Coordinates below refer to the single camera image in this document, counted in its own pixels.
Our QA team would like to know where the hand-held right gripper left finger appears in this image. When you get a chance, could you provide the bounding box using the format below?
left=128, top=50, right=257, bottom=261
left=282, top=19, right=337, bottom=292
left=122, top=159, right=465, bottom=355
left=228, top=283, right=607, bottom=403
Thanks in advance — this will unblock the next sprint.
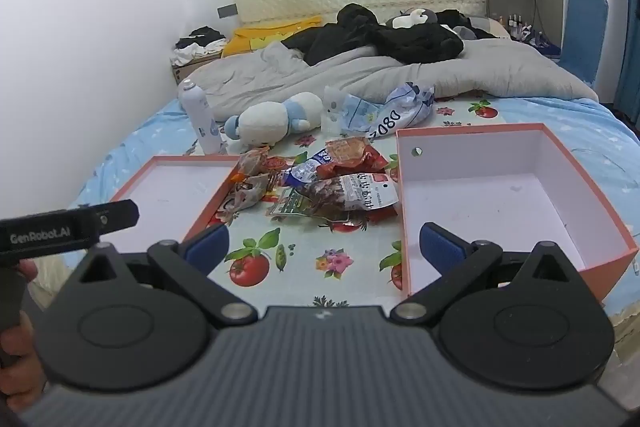
left=75, top=223, right=258, bottom=327

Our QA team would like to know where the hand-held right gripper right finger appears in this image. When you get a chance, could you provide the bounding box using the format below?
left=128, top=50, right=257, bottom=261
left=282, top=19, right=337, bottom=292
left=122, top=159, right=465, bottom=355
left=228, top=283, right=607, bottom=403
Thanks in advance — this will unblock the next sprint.
left=391, top=222, right=576, bottom=327

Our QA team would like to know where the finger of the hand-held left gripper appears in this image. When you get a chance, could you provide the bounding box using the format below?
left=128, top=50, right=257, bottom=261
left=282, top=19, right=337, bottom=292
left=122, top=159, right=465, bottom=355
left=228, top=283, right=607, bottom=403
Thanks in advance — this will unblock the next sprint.
left=92, top=200, right=140, bottom=236

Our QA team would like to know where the shallow pink box lid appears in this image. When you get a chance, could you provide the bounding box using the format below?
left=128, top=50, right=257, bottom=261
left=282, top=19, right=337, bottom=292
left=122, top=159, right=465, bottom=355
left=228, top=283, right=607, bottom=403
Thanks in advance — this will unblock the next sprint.
left=107, top=155, right=244, bottom=254

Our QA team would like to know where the deep pink cardboard box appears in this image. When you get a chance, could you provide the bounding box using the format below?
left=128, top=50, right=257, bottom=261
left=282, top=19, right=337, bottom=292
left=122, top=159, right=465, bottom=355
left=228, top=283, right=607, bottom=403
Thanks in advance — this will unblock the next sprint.
left=396, top=123, right=640, bottom=301

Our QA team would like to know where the orange snack packet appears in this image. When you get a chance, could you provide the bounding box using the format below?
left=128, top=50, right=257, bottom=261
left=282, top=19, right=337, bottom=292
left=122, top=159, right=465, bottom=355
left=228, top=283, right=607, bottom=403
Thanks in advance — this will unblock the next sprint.
left=237, top=146, right=272, bottom=176

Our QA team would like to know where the clear white label snack packet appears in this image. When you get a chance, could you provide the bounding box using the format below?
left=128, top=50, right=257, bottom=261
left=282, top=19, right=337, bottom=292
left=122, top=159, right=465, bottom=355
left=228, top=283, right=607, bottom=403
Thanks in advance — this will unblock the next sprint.
left=295, top=173, right=400, bottom=224

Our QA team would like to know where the dark red snack packet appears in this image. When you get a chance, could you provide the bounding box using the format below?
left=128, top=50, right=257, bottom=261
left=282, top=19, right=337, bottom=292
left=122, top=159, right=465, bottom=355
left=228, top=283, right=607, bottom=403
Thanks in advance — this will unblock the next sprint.
left=316, top=144, right=390, bottom=180

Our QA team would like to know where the person's left hand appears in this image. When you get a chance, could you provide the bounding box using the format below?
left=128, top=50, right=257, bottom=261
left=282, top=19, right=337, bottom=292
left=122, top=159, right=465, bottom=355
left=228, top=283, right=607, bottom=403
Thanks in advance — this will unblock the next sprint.
left=0, top=259, right=49, bottom=401

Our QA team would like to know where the brown clear snack packet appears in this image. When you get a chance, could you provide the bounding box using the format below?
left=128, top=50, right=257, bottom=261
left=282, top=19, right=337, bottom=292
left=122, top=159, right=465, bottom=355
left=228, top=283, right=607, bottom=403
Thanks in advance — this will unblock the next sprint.
left=227, top=173, right=274, bottom=214

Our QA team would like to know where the fruit printed cloth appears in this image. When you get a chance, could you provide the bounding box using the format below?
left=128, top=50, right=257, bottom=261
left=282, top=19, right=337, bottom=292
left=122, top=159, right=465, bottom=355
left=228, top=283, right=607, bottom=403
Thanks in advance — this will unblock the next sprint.
left=187, top=94, right=503, bottom=309

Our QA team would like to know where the blue white snack packet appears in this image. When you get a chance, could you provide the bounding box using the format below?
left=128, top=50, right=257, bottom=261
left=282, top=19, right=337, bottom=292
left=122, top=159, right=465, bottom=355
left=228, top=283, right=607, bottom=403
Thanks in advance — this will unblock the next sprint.
left=282, top=148, right=333, bottom=188

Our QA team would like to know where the white spray bottle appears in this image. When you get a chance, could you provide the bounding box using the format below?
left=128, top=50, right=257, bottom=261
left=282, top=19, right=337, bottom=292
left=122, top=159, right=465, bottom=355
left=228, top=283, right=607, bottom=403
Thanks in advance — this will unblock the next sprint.
left=178, top=78, right=223, bottom=156

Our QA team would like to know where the red picture snack packet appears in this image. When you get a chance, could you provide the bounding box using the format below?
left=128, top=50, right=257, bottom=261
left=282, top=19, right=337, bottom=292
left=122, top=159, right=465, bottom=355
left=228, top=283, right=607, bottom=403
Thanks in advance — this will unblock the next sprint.
left=324, top=137, right=373, bottom=168

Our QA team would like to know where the white blue plush toy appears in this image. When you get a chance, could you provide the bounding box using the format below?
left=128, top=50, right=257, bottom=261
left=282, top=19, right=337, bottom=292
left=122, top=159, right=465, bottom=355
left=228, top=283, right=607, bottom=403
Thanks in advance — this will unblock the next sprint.
left=223, top=92, right=325, bottom=148

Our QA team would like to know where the blue white plastic bag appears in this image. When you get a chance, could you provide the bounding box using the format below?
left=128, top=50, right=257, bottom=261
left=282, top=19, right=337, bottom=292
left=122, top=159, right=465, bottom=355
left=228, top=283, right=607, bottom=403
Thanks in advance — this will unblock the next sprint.
left=367, top=82, right=436, bottom=140

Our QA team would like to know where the clear blue print plastic bag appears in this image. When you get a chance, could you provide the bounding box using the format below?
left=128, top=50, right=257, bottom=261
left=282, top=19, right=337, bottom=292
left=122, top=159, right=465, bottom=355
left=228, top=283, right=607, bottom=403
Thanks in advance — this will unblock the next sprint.
left=322, top=86, right=383, bottom=135

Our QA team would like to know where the grey duvet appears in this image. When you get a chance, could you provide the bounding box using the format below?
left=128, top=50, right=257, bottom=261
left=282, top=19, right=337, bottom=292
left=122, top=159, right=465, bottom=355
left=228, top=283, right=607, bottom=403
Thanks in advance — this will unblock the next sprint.
left=186, top=38, right=600, bottom=120

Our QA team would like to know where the blue bed sheet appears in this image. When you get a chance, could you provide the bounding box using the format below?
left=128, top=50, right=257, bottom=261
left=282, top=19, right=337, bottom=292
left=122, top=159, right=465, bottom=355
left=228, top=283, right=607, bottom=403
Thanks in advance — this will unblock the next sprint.
left=67, top=94, right=640, bottom=358

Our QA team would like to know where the black white clothes pile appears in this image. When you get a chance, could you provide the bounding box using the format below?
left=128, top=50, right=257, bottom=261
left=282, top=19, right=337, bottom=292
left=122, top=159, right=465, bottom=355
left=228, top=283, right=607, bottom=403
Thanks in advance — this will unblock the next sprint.
left=174, top=26, right=228, bottom=62

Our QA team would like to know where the black clothes heap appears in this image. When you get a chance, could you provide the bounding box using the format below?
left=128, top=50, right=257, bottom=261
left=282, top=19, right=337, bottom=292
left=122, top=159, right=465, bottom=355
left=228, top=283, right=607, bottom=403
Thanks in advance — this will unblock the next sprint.
left=281, top=3, right=466, bottom=66

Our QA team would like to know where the yellow cloth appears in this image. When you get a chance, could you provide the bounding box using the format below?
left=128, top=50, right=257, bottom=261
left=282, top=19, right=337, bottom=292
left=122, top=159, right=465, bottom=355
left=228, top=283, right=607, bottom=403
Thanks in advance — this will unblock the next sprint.
left=221, top=16, right=323, bottom=58

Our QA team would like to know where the black grey clothes pile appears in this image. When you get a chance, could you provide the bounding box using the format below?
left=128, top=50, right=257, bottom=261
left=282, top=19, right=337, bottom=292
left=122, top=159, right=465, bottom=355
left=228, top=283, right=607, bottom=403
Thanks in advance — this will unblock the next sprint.
left=435, top=9, right=501, bottom=40

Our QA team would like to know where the bedside table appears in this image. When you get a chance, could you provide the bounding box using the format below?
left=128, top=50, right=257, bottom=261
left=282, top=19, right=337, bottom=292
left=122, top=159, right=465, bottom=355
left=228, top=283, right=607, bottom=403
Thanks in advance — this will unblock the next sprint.
left=487, top=14, right=561, bottom=58

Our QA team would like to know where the black white plush toy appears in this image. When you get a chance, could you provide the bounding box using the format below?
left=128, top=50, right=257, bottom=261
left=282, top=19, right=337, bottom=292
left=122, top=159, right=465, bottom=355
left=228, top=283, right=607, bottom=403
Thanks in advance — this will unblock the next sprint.
left=391, top=8, right=440, bottom=30

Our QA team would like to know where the blue chair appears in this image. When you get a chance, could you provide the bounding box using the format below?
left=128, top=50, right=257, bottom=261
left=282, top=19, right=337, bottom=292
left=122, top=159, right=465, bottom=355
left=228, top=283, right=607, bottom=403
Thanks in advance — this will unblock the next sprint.
left=557, top=0, right=610, bottom=90

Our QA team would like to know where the blue curtain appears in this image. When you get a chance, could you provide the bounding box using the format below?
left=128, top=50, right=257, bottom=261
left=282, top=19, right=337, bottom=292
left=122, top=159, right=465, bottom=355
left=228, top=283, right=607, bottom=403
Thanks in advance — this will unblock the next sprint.
left=612, top=0, right=640, bottom=128

